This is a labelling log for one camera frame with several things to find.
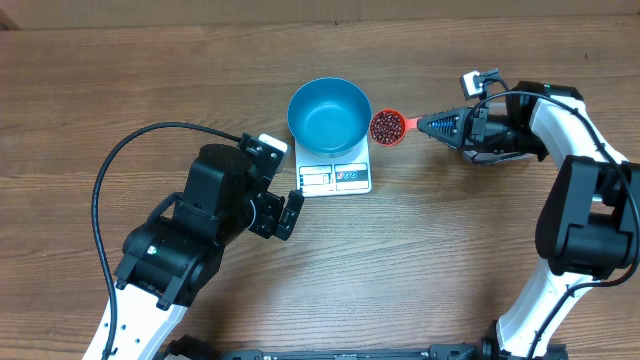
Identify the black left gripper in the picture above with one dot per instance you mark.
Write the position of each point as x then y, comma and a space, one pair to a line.
269, 225

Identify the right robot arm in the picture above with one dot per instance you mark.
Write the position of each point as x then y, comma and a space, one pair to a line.
587, 234

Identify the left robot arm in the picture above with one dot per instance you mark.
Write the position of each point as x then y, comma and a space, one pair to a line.
179, 248

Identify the red measuring scoop blue handle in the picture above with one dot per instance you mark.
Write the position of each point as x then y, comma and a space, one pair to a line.
389, 127

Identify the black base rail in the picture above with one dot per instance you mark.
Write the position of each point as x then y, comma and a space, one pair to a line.
188, 347

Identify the white digital kitchen scale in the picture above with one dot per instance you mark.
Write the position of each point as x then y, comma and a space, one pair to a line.
348, 174

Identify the blue plastic bowl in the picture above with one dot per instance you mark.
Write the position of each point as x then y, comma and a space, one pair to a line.
329, 116

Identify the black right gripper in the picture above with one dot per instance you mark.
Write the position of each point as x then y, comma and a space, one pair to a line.
460, 130

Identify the clear plastic food container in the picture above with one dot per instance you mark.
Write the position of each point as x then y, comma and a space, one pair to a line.
478, 158

